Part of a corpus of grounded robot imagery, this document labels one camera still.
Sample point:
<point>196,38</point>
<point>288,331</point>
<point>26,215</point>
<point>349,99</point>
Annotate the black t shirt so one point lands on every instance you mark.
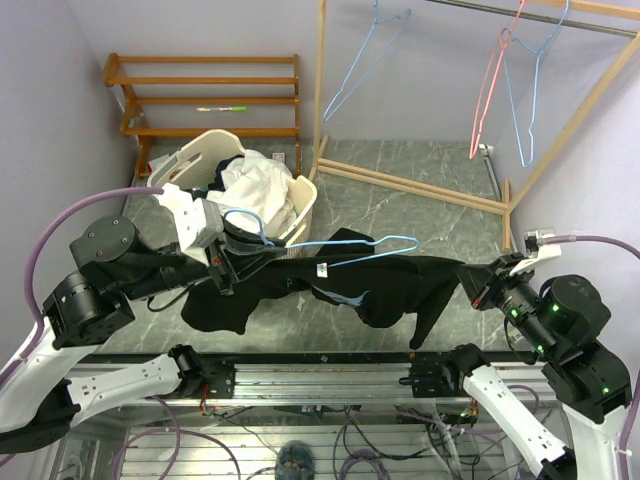
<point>379,290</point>

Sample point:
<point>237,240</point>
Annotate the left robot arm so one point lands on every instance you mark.
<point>39,403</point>

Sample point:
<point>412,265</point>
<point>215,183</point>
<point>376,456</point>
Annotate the aluminium mounting rail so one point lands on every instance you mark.
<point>322,378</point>

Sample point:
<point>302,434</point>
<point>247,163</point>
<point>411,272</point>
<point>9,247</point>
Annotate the pink wire hanger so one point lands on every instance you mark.
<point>489,80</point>

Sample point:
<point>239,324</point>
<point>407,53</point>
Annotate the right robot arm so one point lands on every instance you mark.
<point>562,321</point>

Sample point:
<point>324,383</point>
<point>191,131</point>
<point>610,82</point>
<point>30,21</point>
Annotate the white t shirt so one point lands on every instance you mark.
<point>257,183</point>

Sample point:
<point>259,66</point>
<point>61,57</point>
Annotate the blue hanger right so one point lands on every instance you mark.
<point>525,127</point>

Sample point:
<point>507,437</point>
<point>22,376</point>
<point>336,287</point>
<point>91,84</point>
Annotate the light wooden clothes rack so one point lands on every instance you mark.
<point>395,159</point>

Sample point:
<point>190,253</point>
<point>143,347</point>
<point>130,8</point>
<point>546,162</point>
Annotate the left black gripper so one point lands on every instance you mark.
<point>239,254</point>

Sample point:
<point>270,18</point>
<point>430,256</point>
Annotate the white laundry basket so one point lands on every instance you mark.
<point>193,168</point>

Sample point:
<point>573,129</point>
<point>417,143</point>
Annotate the blue hanger far left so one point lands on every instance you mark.
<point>361,68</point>

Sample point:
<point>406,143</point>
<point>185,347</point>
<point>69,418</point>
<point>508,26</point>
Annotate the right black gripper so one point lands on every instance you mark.
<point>483,281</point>

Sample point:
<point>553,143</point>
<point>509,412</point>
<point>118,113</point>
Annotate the white paper scrap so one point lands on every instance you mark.
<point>155,163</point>

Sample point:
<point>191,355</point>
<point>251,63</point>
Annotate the green white pen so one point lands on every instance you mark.
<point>222,109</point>

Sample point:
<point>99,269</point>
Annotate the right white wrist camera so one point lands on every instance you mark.
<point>538,251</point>

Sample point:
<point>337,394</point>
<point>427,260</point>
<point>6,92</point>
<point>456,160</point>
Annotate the brown wooden shoe rack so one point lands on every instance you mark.
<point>134,123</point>

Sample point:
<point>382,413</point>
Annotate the blue hanger holding black shirt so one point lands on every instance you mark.
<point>325,243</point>

